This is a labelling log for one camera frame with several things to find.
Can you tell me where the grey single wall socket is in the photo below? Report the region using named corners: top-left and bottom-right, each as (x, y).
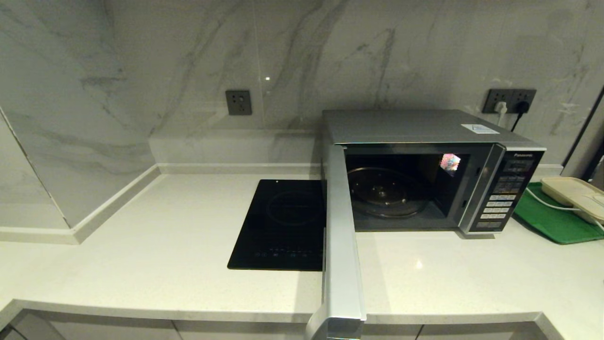
top-left (225, 90), bottom-right (252, 116)

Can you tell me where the silver Panasonic microwave oven body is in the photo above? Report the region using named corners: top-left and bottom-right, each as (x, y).
top-left (322, 110), bottom-right (547, 235)

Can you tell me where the grey corner cabinet panel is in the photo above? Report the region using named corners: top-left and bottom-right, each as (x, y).
top-left (0, 312), bottom-right (64, 340)

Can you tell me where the beige lidded box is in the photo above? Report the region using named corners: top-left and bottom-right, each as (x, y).
top-left (540, 177), bottom-right (604, 225)

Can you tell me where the white cable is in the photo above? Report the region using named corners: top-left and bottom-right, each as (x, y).
top-left (525, 187), bottom-right (604, 234)

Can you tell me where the black induction cooktop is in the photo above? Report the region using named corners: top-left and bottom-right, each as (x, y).
top-left (227, 179), bottom-right (327, 272)

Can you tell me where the microwave door with dark glass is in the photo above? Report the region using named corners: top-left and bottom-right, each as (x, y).
top-left (304, 144), bottom-right (368, 340)

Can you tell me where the white label sticker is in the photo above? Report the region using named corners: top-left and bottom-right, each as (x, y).
top-left (461, 124), bottom-right (501, 135)

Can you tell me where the grey cabinet door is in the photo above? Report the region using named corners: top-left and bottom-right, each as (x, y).
top-left (418, 323), bottom-right (536, 340)

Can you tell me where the dark door frame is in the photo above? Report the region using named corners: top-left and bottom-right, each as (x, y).
top-left (561, 84), bottom-right (604, 184)

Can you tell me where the black power plug with cable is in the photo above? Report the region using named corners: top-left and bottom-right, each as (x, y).
top-left (510, 101), bottom-right (529, 133)

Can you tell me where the grey double wall socket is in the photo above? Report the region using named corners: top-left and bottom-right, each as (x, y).
top-left (482, 89), bottom-right (537, 115)

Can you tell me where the green plastic tray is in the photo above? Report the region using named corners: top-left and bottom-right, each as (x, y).
top-left (513, 182), bottom-right (604, 245)

